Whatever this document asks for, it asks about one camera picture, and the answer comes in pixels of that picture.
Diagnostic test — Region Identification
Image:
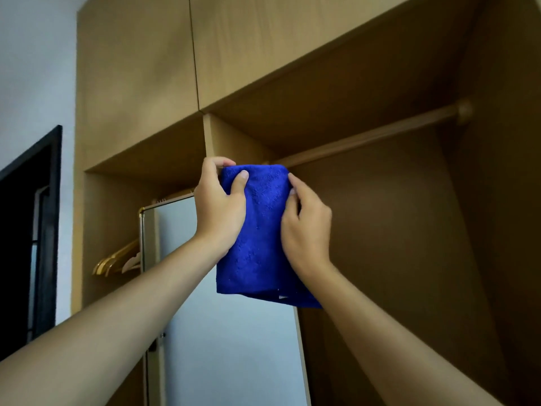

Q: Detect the tall framed mirror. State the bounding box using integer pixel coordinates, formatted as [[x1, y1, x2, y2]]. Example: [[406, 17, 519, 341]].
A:
[[138, 192, 312, 406]]

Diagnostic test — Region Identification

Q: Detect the blue cloth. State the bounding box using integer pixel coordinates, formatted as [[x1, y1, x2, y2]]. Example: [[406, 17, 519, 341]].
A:
[[216, 164, 323, 309]]

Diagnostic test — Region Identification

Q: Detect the person's right hand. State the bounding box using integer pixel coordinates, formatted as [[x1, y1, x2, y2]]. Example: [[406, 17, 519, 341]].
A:
[[280, 173, 334, 284]]

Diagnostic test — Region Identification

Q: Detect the wooden clothes rail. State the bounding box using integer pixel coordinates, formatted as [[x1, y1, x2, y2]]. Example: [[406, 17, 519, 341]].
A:
[[270, 99, 474, 169]]

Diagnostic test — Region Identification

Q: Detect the wooden wardrobe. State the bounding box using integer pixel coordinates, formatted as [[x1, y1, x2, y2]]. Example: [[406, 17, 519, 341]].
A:
[[70, 0, 541, 406]]

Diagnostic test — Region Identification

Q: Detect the person's left hand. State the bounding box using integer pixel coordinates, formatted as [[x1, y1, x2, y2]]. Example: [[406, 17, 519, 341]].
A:
[[193, 156, 250, 261]]

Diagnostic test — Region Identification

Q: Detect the person's left forearm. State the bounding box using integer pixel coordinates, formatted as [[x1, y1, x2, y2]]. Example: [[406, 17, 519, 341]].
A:
[[0, 236, 229, 406]]

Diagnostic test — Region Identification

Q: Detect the person's right forearm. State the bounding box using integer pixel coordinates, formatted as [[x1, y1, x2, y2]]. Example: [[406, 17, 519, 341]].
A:
[[302, 264, 504, 406]]

